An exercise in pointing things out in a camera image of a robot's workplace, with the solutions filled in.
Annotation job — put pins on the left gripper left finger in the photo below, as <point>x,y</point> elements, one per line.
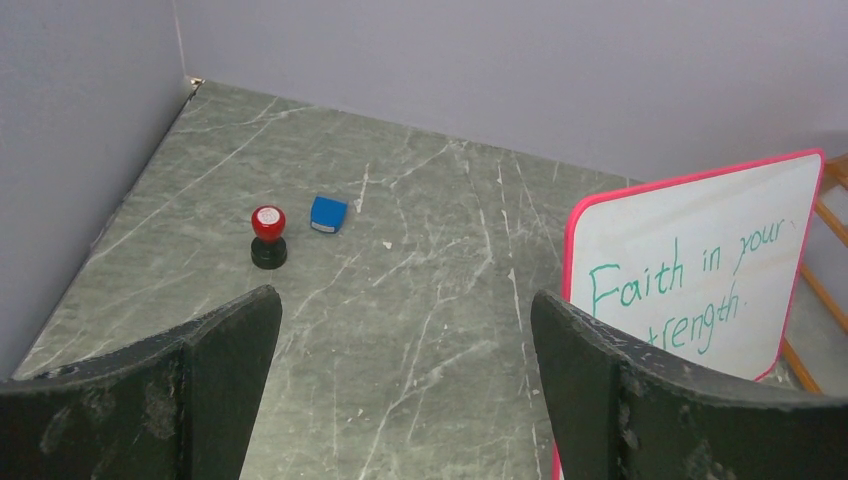
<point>180,404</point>

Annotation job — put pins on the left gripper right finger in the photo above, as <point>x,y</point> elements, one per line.
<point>621,408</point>

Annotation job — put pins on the pink-framed whiteboard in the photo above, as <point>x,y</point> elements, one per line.
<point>702,266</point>

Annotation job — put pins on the red black stamp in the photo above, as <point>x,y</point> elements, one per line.
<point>268,248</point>

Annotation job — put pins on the orange wooden tiered rack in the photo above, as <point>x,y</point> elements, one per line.
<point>816,340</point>

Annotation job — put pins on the blue block on table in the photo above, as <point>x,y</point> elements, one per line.
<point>327,214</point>

